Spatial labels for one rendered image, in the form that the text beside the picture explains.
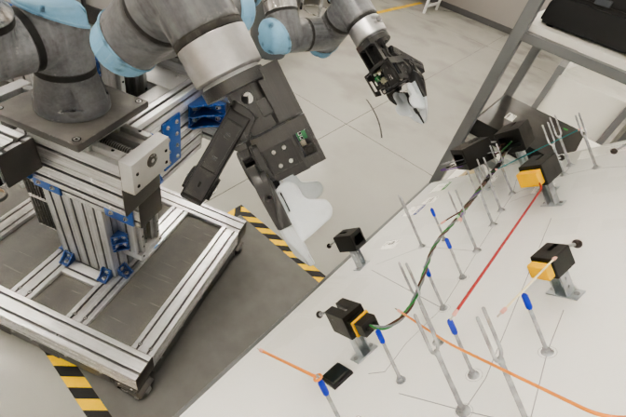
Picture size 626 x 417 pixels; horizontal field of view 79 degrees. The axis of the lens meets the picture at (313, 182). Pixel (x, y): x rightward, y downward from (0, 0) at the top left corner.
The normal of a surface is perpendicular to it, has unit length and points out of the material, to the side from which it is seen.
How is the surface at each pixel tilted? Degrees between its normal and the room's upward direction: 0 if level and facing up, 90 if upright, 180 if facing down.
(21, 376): 0
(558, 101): 90
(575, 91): 90
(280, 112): 63
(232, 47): 48
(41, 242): 0
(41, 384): 0
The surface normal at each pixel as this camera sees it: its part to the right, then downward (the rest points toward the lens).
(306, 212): -0.04, -0.01
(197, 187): 0.10, 0.20
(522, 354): -0.42, -0.90
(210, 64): -0.07, 0.33
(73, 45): 0.84, 0.47
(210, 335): 0.21, -0.73
